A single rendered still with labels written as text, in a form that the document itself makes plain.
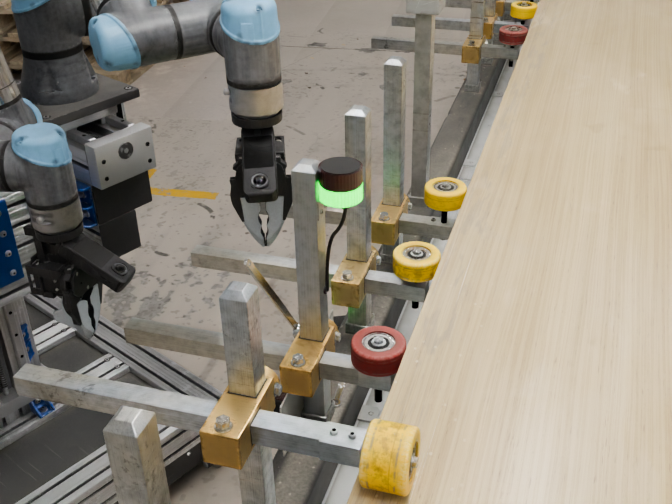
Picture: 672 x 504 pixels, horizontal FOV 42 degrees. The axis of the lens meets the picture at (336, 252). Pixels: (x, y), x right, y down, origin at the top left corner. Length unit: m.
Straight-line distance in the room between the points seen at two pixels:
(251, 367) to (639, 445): 0.49
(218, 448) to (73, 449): 1.17
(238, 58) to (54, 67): 0.68
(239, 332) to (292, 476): 0.39
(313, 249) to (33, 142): 0.42
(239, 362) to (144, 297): 2.00
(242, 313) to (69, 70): 0.91
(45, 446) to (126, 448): 1.41
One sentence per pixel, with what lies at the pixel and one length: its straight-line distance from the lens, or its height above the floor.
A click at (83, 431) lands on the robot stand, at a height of 0.21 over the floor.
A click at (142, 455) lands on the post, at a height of 1.11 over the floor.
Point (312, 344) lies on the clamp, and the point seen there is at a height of 0.87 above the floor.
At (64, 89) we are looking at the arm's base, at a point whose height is 1.07.
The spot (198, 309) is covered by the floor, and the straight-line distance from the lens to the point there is 2.94.
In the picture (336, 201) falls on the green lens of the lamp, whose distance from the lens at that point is 1.16.
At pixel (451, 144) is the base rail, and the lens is 2.33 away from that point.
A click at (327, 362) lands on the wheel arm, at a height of 0.86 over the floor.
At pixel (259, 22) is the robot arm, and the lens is 1.15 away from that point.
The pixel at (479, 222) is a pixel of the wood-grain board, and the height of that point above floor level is 0.90.
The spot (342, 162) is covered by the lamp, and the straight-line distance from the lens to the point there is 1.17.
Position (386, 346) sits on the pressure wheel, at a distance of 1.25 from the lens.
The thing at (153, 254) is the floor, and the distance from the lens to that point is 3.27.
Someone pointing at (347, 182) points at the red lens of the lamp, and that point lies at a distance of 1.15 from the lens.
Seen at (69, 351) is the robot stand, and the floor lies 0.21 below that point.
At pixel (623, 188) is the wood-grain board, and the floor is 0.90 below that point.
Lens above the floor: 1.67
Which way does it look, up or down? 32 degrees down
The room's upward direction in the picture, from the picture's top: 2 degrees counter-clockwise
